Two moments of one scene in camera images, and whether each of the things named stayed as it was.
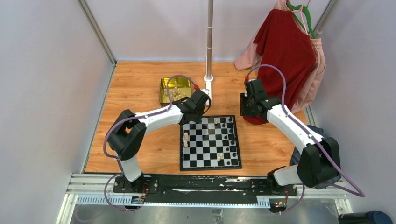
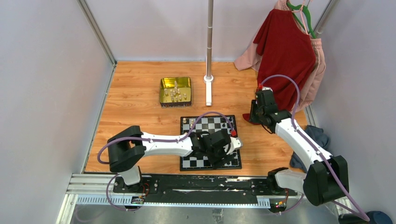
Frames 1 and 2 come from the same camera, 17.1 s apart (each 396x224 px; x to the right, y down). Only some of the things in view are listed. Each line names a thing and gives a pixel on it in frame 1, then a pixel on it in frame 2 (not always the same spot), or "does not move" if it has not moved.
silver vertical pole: (209, 43) does not move
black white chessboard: (211, 144) does not move
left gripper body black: (198, 114) → (215, 156)
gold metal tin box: (179, 87) does not move
